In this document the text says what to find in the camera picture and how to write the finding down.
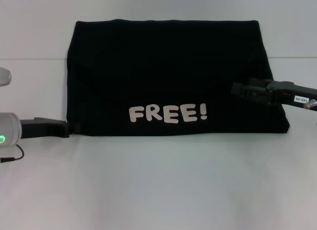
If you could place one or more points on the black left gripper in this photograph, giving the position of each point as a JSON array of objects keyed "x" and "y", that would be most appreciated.
[{"x": 42, "y": 128}]

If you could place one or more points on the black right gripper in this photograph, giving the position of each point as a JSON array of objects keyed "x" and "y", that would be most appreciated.
[{"x": 284, "y": 93}]

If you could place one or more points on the black t-shirt with FREE print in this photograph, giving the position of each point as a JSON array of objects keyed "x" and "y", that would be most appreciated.
[{"x": 173, "y": 66}]

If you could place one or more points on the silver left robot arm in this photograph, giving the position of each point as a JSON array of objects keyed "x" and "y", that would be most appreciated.
[{"x": 10, "y": 131}]

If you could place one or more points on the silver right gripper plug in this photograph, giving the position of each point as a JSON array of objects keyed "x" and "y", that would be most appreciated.
[{"x": 308, "y": 104}]

